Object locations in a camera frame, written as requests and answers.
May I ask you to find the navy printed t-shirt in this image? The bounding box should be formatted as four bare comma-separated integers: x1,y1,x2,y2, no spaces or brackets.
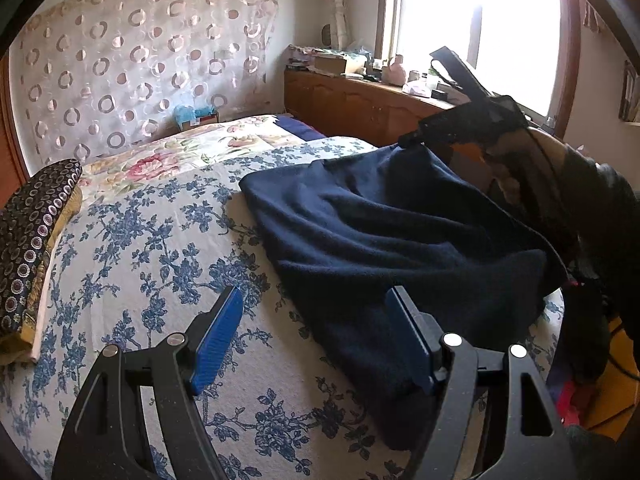
240,145,567,451

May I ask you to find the person's right hand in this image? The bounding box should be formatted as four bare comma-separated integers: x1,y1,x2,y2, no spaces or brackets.
450,128,589,271

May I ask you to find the pink bottle on sideboard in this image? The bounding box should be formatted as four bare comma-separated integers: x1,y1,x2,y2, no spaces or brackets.
382,54,407,87

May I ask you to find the wooden sideboard cabinet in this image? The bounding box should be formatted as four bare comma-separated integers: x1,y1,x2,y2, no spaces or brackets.
284,70,450,146

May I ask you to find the cardboard box on sideboard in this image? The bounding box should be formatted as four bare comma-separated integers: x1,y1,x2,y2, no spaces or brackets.
310,54,367,76

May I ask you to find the blue floral white sheet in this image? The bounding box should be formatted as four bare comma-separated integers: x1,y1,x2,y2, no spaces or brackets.
0,135,566,480

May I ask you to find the dark circle-patterned folded garment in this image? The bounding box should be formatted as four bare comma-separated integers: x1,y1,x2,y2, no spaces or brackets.
1,158,82,337

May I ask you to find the floral pink quilt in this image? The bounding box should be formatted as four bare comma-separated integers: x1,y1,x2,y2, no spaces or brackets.
80,115,303,208

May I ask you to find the cardboard box with blue items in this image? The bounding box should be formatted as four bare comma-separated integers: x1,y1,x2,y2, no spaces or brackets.
172,105,219,131

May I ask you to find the circle-patterned sheer curtain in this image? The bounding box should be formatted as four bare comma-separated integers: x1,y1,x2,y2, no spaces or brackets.
9,0,279,171

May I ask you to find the window with wooden frame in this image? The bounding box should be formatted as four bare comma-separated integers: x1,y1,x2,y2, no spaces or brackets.
374,0,582,136

